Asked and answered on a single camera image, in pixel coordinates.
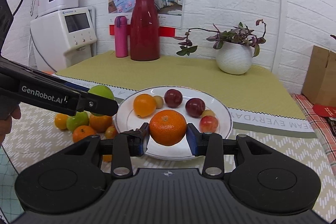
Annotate small brown longan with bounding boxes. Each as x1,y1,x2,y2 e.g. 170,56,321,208
153,96,164,109
201,109,216,118

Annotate red orange tangerine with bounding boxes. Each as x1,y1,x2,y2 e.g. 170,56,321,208
149,110,187,146

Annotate large orange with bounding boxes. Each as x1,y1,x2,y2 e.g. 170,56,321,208
133,94,157,118
89,115,113,133

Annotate dark red plum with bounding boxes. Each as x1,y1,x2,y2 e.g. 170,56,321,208
185,98,206,118
164,89,183,108

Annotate small orange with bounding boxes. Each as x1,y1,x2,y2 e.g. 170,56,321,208
102,155,113,162
54,113,68,131

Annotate green mango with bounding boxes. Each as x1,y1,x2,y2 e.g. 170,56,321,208
66,111,89,132
88,84,116,117

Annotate person's left hand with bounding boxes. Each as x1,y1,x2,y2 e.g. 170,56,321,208
0,106,21,145

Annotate red yellow apple centre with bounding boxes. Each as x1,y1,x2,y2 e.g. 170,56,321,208
104,124,118,139

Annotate white oval plate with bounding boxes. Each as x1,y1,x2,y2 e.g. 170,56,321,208
114,86,233,160

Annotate large orange front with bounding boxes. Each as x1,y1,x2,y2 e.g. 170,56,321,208
89,115,113,133

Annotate tangerine with stem centre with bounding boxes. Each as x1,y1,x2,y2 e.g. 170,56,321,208
72,125,96,143

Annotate green mango front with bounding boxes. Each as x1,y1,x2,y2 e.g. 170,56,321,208
66,111,89,132

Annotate white water dispenser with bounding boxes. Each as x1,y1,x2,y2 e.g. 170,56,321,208
30,7,97,73

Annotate white ribbed plant pot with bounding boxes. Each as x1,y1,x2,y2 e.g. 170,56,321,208
216,42,252,75

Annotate red thermos jug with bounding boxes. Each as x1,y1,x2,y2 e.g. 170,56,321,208
130,0,160,61

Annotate purple green trailing plant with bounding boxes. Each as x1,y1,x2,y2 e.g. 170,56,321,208
173,19,267,57

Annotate pink thermos bottle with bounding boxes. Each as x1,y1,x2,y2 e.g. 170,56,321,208
114,16,128,58

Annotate checked red cloth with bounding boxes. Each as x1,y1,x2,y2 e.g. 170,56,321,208
291,94,335,176

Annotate brown cardboard box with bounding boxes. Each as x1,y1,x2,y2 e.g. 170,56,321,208
302,46,336,107

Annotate red envelope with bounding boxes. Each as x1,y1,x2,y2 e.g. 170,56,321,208
313,104,336,118

